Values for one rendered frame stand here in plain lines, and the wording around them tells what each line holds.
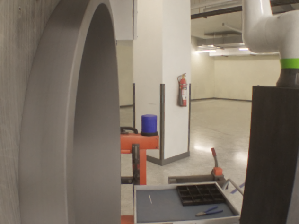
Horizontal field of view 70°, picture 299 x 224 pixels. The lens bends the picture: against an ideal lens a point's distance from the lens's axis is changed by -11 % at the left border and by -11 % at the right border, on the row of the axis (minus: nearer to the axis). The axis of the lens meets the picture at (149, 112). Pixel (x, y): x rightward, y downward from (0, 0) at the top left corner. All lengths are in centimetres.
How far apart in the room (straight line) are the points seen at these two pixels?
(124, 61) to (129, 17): 1096
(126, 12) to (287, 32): 53
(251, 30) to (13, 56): 79
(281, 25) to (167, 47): 305
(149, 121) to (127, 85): 1023
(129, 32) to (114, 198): 65
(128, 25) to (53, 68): 66
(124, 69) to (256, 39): 1106
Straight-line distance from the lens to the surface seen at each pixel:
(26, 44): 27
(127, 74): 1189
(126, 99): 1188
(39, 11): 31
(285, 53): 81
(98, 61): 88
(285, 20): 83
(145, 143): 172
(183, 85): 385
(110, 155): 102
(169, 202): 145
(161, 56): 370
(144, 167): 178
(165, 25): 380
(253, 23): 91
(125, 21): 89
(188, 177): 309
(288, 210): 79
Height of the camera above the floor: 137
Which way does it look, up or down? 8 degrees down
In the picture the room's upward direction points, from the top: straight up
